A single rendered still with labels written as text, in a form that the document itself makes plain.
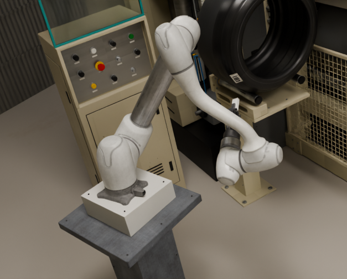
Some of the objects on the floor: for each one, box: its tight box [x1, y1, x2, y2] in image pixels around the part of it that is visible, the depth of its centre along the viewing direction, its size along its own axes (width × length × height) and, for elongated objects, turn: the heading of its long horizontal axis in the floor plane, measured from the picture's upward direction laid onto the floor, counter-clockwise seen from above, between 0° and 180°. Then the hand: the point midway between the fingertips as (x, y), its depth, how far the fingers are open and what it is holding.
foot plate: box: [221, 177, 277, 208], centre depth 332 cm, size 27×27×2 cm
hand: (235, 104), depth 229 cm, fingers closed
